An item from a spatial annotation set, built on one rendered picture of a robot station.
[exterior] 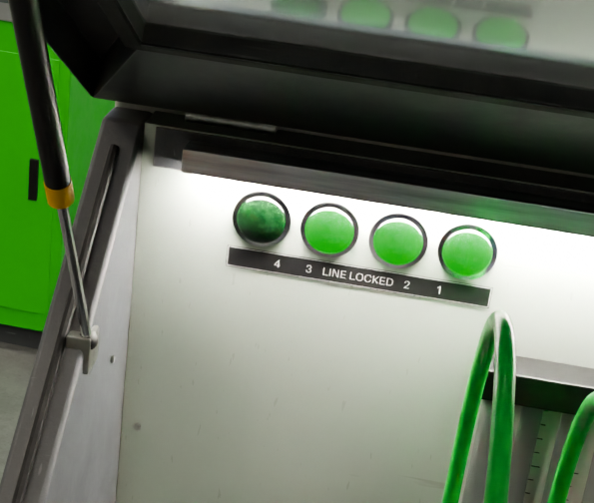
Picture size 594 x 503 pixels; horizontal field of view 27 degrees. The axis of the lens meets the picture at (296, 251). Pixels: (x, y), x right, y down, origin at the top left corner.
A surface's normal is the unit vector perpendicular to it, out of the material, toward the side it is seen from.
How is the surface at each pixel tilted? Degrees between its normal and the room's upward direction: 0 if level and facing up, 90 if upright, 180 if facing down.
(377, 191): 90
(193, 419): 90
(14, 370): 0
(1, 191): 90
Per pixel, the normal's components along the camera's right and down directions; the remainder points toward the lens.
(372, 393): -0.13, 0.37
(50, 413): 0.00, -0.42
